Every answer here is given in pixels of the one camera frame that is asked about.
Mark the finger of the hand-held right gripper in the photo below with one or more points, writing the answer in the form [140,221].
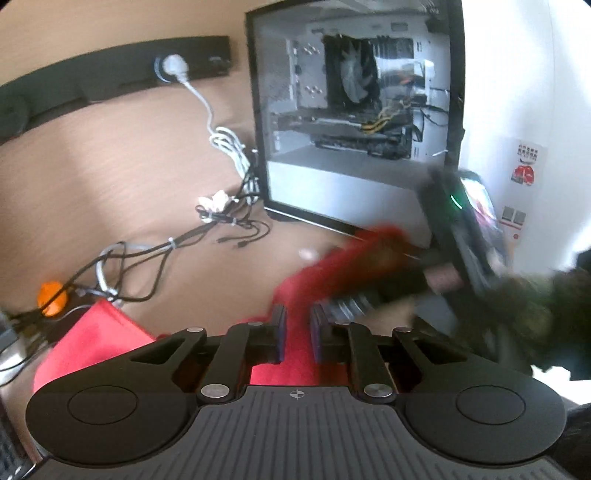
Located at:
[397,284]

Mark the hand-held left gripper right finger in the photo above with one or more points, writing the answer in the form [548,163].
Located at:
[316,332]

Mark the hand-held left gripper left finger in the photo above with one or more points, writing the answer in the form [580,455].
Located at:
[279,332]

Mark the red fleece hooded garment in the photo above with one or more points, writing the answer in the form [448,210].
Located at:
[92,332]

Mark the white glass-sided computer case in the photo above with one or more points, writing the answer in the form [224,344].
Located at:
[300,184]

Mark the crumpled white paper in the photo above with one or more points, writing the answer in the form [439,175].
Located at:
[217,201]

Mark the small orange object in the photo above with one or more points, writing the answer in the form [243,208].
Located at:
[51,297]

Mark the white power strip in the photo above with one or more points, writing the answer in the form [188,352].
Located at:
[9,355]

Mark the grey squares wall sticker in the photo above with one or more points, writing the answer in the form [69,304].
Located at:
[513,219]

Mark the red printed wall sticker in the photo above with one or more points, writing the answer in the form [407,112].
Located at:
[528,166]

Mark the black wall socket rail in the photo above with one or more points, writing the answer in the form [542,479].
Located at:
[115,69]

